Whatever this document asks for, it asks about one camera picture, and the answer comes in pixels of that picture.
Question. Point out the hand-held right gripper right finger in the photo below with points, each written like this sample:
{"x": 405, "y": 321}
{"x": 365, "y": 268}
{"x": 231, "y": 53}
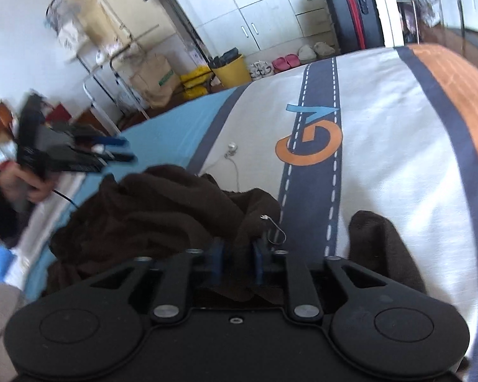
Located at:
{"x": 259, "y": 263}

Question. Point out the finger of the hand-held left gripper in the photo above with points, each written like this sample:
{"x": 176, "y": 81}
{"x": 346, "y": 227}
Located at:
{"x": 111, "y": 142}
{"x": 119, "y": 158}

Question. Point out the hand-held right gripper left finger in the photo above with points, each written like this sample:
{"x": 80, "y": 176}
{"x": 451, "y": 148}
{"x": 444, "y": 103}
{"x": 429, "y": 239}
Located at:
{"x": 215, "y": 263}

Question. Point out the brown knit sweater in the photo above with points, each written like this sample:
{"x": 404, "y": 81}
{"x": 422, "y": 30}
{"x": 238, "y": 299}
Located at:
{"x": 143, "y": 215}

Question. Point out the person's left hand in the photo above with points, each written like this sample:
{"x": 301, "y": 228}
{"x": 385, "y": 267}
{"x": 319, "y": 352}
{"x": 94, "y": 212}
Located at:
{"x": 24, "y": 186}

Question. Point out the metal storage rack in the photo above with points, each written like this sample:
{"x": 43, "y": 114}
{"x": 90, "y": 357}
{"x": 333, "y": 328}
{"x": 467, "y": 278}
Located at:
{"x": 93, "y": 96}

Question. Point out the brown paper bag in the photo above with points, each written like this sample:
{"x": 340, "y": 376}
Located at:
{"x": 155, "y": 79}

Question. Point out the yellow plastic bags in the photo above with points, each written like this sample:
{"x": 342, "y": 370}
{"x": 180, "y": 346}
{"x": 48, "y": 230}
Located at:
{"x": 193, "y": 83}

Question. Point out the beige cardboard board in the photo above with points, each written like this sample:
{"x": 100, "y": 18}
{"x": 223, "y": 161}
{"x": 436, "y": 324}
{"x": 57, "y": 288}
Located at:
{"x": 115, "y": 12}

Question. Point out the yellow bucket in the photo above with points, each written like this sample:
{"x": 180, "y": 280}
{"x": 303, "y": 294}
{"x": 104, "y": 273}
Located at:
{"x": 231, "y": 73}

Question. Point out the white patterned sneaker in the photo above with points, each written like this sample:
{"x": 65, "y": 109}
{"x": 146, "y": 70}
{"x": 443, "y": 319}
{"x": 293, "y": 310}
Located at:
{"x": 255, "y": 71}
{"x": 266, "y": 68}

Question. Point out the printed bed cover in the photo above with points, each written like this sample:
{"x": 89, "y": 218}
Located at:
{"x": 382, "y": 147}

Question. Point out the off-white blanket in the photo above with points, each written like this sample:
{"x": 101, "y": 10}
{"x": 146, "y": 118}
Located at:
{"x": 0, "y": 314}

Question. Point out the pink slipper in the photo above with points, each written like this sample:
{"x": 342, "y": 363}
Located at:
{"x": 292, "y": 59}
{"x": 279, "y": 65}

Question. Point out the white wardrobe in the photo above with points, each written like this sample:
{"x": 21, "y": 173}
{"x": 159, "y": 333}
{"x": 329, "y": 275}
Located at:
{"x": 263, "y": 4}

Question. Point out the beige slipper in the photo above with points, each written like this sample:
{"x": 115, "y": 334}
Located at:
{"x": 324, "y": 49}
{"x": 306, "y": 52}

